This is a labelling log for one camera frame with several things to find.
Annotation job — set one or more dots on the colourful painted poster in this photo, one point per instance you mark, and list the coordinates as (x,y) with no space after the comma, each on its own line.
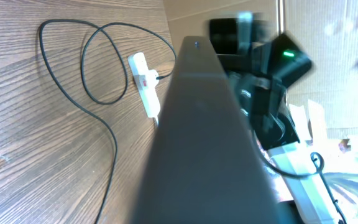
(341,172)

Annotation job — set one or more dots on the white power strip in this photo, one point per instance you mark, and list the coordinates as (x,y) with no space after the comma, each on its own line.
(138,65)

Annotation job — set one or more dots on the white charger plug adapter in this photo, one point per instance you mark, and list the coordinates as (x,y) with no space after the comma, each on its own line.
(149,80)

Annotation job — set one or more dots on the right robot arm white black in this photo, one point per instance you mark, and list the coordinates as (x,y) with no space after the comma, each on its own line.
(260,71)

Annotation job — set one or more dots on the blue screen Galaxy smartphone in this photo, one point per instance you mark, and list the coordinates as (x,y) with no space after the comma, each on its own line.
(202,166)

